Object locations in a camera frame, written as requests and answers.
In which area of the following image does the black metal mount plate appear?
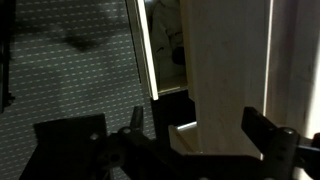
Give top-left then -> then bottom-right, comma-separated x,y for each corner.
19,113 -> 109,180

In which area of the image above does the black folded garment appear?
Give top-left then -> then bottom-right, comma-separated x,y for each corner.
172,46 -> 186,66

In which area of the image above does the small light wooden drawer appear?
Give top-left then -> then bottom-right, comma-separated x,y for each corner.
168,121 -> 201,155

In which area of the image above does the gray folded garment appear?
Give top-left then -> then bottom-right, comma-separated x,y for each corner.
150,0 -> 186,83

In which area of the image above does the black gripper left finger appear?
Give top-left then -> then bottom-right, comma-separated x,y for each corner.
118,105 -> 152,148

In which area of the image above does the light wooden bed frame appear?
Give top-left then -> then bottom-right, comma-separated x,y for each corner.
179,0 -> 320,159

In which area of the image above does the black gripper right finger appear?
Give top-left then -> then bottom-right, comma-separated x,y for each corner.
241,106 -> 300,162

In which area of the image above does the long light wooden drawer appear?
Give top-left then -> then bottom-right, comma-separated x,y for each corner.
125,0 -> 191,101

